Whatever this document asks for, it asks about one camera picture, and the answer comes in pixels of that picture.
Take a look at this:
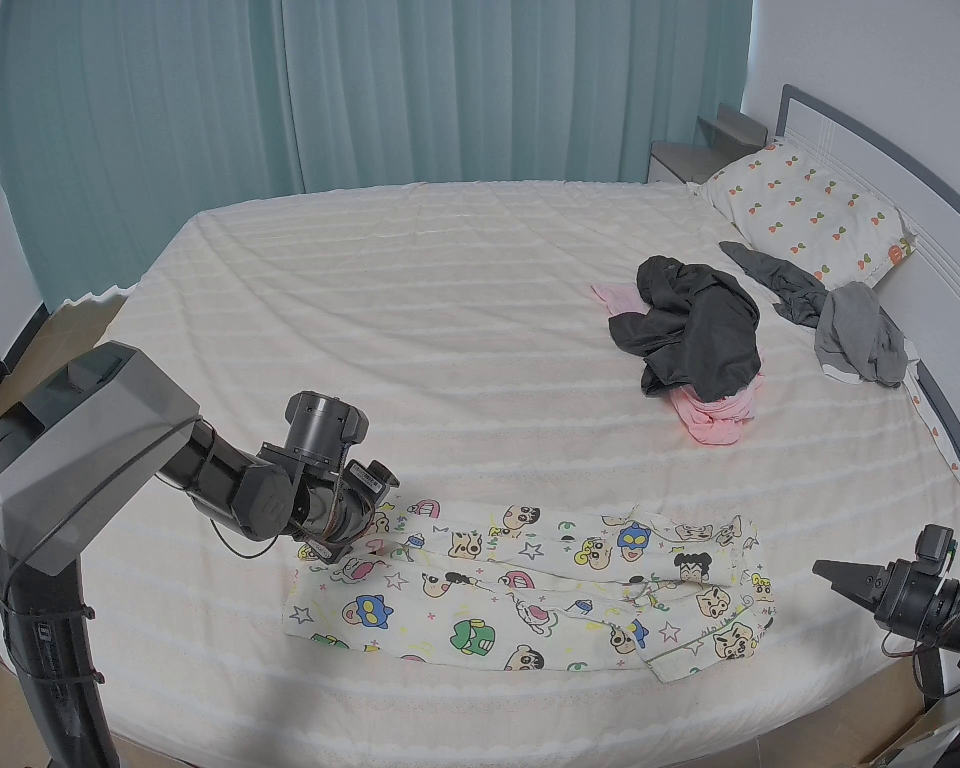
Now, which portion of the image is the black cable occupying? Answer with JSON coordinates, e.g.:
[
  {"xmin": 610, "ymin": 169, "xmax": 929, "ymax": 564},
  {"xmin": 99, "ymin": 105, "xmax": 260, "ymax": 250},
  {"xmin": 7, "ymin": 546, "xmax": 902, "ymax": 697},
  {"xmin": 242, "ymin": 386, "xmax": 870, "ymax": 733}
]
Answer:
[
  {"xmin": 206, "ymin": 513, "xmax": 376, "ymax": 561},
  {"xmin": 881, "ymin": 628, "xmax": 948, "ymax": 702}
]

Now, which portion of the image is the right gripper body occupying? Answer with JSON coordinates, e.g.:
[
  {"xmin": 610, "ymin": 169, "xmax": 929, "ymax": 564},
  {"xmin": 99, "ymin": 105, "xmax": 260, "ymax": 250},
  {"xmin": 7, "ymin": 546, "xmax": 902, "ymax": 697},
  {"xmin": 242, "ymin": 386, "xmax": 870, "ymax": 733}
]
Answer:
[{"xmin": 872, "ymin": 558, "xmax": 960, "ymax": 652}]

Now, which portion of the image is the brown cardboard box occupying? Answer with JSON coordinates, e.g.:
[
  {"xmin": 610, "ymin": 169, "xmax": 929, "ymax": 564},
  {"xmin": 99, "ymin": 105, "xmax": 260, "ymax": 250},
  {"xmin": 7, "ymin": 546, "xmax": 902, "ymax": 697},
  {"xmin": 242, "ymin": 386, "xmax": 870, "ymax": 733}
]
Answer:
[{"xmin": 873, "ymin": 701, "xmax": 960, "ymax": 768}]

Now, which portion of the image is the white printed pillow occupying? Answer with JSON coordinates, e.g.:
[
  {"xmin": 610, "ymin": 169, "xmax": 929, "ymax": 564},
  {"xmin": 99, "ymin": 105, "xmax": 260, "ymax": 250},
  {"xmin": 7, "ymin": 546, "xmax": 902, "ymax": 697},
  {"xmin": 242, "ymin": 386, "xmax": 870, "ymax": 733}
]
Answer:
[{"xmin": 693, "ymin": 140, "xmax": 920, "ymax": 290}]

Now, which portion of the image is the pink garment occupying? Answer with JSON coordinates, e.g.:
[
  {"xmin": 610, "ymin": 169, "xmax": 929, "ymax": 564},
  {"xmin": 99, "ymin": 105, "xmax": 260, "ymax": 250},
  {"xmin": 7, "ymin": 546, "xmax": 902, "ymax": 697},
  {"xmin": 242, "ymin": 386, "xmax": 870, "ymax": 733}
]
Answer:
[{"xmin": 590, "ymin": 283, "xmax": 768, "ymax": 449}]

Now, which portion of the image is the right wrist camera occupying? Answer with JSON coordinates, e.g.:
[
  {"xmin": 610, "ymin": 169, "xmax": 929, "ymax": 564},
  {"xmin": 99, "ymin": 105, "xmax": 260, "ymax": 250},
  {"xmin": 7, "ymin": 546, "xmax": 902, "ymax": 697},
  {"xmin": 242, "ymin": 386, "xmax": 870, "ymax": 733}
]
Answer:
[{"xmin": 916, "ymin": 525, "xmax": 958, "ymax": 565}]

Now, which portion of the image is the white printed pyjama top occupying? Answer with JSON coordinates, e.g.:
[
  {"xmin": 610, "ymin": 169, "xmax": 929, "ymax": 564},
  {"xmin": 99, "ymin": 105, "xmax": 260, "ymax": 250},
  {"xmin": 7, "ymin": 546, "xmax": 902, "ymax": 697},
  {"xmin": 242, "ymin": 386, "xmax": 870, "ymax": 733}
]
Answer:
[{"xmin": 283, "ymin": 497, "xmax": 779, "ymax": 685}]

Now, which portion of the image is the black garment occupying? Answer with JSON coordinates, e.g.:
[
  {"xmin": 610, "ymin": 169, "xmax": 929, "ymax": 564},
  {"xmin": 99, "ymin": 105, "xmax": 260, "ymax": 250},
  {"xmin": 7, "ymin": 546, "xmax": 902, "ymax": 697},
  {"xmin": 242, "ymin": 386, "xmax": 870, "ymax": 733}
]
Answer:
[{"xmin": 609, "ymin": 255, "xmax": 764, "ymax": 402}]

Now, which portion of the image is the grey bedside table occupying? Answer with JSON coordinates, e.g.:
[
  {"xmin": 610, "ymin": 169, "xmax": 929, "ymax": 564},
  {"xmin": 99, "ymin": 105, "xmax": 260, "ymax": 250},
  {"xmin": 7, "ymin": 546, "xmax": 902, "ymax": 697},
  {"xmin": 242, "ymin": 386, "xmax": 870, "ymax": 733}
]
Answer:
[{"xmin": 648, "ymin": 103, "xmax": 770, "ymax": 185}]

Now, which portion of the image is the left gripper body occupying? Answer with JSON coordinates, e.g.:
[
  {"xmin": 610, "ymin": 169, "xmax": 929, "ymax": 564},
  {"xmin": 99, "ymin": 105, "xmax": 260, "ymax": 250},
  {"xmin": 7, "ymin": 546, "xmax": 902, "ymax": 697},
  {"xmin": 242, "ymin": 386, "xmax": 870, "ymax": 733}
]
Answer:
[{"xmin": 288, "ymin": 457, "xmax": 402, "ymax": 565}]

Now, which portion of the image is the dark grey garment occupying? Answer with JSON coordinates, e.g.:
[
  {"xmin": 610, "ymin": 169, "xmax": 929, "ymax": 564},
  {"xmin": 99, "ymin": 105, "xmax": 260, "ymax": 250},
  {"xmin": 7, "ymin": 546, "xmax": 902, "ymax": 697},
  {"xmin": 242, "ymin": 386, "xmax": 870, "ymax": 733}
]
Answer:
[{"xmin": 720, "ymin": 240, "xmax": 830, "ymax": 329}]

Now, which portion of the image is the bed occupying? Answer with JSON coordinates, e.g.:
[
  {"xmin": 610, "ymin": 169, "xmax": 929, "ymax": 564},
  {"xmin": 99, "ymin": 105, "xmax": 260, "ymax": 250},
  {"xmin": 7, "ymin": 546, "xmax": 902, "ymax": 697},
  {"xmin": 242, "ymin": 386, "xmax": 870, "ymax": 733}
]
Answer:
[{"xmin": 0, "ymin": 84, "xmax": 960, "ymax": 768}]

